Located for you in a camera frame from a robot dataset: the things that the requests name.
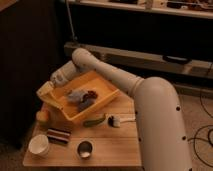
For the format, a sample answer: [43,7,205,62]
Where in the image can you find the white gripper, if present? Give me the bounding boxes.
[50,70,68,87]

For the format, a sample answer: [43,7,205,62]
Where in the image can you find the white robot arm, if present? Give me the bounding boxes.
[50,48,192,171]

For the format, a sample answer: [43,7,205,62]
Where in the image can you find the white paper cup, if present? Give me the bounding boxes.
[28,134,50,156]

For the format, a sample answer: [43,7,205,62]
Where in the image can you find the small metal cup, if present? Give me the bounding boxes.
[77,141,93,159]

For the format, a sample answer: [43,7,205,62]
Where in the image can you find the grey blue cloth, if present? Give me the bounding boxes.
[66,90,87,103]

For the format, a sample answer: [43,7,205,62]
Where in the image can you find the yellow plastic bin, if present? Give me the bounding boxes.
[46,69,120,126]

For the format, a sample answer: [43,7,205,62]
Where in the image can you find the dark purple toy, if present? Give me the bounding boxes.
[78,91,98,112]

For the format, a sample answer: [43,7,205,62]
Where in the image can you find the metal pole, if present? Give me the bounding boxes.
[65,0,77,42]

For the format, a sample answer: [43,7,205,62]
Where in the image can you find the apple fruit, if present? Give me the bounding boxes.
[36,111,50,126]

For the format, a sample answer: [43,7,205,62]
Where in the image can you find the green pepper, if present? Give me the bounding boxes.
[83,114,106,128]

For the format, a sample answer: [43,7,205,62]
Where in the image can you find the striped block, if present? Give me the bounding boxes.
[46,128,71,144]

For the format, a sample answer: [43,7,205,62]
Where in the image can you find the background shelf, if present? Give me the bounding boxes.
[59,0,213,19]

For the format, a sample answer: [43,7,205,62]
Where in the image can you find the white handled brush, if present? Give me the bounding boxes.
[108,116,135,128]

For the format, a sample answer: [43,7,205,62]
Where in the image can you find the metal floor rail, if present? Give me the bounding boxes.
[64,42,213,99]

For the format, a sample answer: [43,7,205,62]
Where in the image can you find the black cables on floor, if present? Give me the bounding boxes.
[186,63,213,169]

